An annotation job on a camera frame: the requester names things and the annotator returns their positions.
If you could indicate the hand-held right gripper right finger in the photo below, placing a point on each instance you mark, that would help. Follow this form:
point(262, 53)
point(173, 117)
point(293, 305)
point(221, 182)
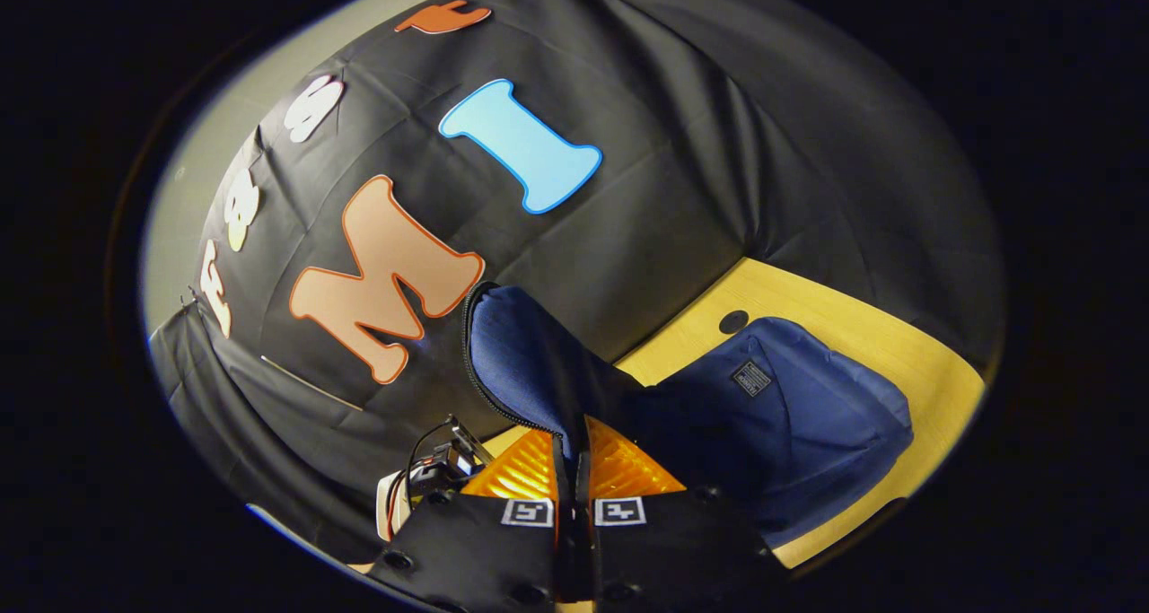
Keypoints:
point(682, 550)

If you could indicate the blue schoolbag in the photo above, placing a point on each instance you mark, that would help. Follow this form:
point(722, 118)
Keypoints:
point(790, 415)

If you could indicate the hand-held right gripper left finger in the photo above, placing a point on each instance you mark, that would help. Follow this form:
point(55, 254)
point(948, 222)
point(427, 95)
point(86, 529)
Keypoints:
point(476, 550)

